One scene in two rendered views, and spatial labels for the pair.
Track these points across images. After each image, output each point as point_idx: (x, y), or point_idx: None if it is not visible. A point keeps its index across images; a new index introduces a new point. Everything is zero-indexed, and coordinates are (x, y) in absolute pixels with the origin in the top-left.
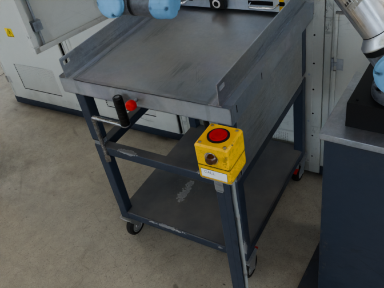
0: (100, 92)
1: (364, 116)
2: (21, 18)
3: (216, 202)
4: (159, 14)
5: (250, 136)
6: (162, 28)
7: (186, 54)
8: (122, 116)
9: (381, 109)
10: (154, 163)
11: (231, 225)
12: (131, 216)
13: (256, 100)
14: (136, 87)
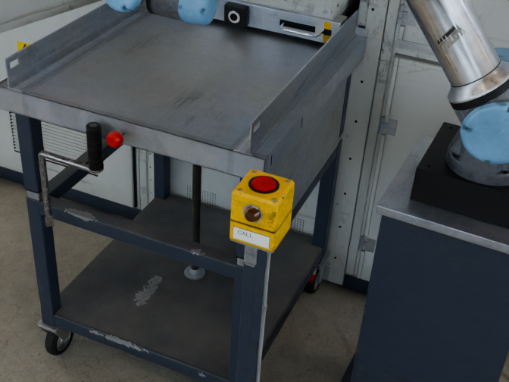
0: (64, 116)
1: (435, 188)
2: None
3: (196, 310)
4: (192, 16)
5: None
6: (151, 39)
7: (192, 79)
8: (95, 154)
9: (458, 180)
10: (123, 233)
11: (255, 317)
12: (58, 322)
13: (288, 157)
14: (124, 115)
